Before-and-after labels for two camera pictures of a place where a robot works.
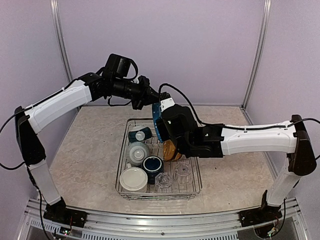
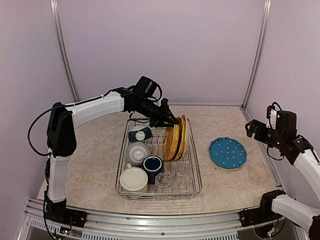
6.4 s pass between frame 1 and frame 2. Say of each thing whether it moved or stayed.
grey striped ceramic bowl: stayed
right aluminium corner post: stayed
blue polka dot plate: moved
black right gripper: moved
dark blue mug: stayed
